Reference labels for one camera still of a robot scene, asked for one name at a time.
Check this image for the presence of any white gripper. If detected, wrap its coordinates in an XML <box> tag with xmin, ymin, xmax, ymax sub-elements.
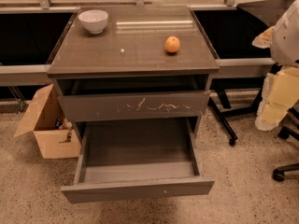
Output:
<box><xmin>252</xmin><ymin>26</ymin><xmax>299</xmax><ymax>131</ymax></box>

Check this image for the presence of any orange fruit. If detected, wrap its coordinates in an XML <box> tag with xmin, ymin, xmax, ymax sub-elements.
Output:
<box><xmin>164</xmin><ymin>36</ymin><xmax>180</xmax><ymax>53</ymax></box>

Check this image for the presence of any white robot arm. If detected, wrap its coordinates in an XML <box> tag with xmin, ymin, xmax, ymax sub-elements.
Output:
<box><xmin>252</xmin><ymin>0</ymin><xmax>299</xmax><ymax>131</ymax></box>

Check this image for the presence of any grey drawer cabinet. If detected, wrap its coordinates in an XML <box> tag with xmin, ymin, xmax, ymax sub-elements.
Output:
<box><xmin>48</xmin><ymin>6</ymin><xmax>219</xmax><ymax>136</ymax></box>

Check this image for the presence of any closed scratched grey drawer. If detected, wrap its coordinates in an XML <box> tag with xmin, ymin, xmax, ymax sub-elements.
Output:
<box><xmin>58</xmin><ymin>91</ymin><xmax>210</xmax><ymax>121</ymax></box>

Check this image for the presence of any open grey middle drawer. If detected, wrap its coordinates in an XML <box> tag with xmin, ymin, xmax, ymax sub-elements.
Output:
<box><xmin>62</xmin><ymin>118</ymin><xmax>214</xmax><ymax>203</ymax></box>

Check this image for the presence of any black office chair base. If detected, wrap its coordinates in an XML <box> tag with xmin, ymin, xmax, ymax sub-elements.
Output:
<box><xmin>271</xmin><ymin>106</ymin><xmax>299</xmax><ymax>182</ymax></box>

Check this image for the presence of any white ceramic bowl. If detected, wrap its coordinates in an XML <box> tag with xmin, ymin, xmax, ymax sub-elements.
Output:
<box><xmin>78</xmin><ymin>10</ymin><xmax>108</xmax><ymax>34</ymax></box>

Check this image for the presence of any open cardboard box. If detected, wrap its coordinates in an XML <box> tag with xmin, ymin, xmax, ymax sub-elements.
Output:
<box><xmin>14</xmin><ymin>84</ymin><xmax>81</xmax><ymax>159</ymax></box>

